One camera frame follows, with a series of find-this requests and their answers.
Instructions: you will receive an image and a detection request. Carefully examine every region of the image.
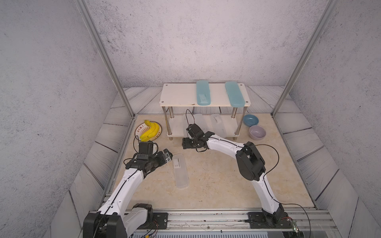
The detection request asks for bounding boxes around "blue pencil case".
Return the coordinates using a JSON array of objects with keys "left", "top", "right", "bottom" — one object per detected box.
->
[
  {"left": 225, "top": 81, "right": 246, "bottom": 108},
  {"left": 196, "top": 80, "right": 211, "bottom": 106}
]

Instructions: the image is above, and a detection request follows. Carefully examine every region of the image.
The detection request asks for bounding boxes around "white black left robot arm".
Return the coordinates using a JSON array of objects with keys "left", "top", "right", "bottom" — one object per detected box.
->
[{"left": 83, "top": 141, "right": 173, "bottom": 238}]

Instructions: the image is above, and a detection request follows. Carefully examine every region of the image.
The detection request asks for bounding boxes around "white two-tier shelf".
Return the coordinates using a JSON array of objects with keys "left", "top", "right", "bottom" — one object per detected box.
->
[{"left": 159, "top": 83, "right": 251, "bottom": 140}]

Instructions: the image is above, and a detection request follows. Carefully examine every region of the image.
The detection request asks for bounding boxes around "yellow toy banana bunch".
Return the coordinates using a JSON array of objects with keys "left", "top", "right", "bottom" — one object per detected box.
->
[{"left": 140, "top": 120, "right": 160, "bottom": 142}]

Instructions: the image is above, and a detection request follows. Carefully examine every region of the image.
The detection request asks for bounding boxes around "decorated round plate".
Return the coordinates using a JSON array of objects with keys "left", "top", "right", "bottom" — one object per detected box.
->
[{"left": 135, "top": 120, "right": 162, "bottom": 141}]

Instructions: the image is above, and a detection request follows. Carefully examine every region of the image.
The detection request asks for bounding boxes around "blue ceramic bowl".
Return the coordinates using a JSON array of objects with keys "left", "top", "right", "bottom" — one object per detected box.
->
[{"left": 243, "top": 114, "right": 259, "bottom": 127}]

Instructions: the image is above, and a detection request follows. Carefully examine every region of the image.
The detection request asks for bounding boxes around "lilac ceramic bowl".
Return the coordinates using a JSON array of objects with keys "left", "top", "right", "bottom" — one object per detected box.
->
[{"left": 249, "top": 125, "right": 267, "bottom": 140}]

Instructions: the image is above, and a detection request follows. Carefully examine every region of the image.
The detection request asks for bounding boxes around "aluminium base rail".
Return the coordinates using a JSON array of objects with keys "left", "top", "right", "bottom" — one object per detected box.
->
[{"left": 130, "top": 208, "right": 341, "bottom": 238}]

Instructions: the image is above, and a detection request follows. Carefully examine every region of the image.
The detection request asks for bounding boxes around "left aluminium frame post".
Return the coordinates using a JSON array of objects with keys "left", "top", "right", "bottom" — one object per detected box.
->
[{"left": 75, "top": 0, "right": 135, "bottom": 117}]

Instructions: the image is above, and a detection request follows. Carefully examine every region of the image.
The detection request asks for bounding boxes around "aluminium frame post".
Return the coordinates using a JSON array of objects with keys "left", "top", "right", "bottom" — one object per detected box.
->
[
  {"left": 75, "top": 0, "right": 135, "bottom": 117},
  {"left": 271, "top": 0, "right": 339, "bottom": 118}
]

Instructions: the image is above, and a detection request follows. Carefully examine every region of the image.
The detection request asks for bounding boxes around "right aluminium frame post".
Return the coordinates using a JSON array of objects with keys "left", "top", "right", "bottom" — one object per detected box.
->
[{"left": 271, "top": 0, "right": 339, "bottom": 118}]

